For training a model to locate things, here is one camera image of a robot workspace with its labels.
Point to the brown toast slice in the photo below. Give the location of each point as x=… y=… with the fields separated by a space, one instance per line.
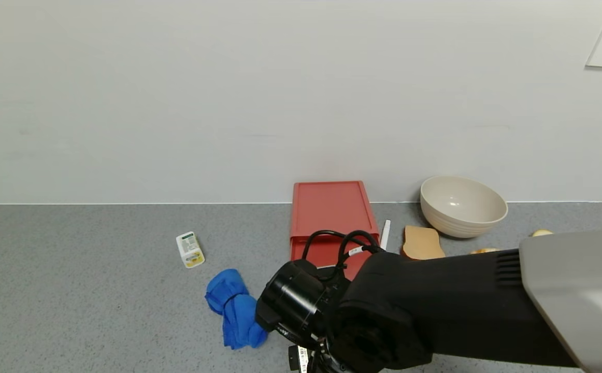
x=421 y=242

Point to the blue rolled cloth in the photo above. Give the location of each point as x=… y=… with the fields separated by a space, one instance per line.
x=241 y=311

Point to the small white yellow carton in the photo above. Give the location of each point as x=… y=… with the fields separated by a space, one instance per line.
x=190 y=249

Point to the red drawer cabinet case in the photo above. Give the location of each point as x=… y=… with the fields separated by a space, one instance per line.
x=329 y=207

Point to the orange swirled bread roll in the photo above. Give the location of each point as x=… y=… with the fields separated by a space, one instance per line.
x=483 y=251

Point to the white marker pen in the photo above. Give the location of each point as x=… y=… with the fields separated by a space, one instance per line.
x=386 y=233

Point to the beige ribbed bowl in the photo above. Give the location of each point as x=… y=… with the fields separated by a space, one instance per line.
x=461 y=207

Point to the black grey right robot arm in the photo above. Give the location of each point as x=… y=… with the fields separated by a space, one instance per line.
x=461 y=311

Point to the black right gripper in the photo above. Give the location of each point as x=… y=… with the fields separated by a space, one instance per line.
x=300 y=359

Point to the white bread slice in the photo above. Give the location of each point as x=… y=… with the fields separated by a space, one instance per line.
x=542 y=233

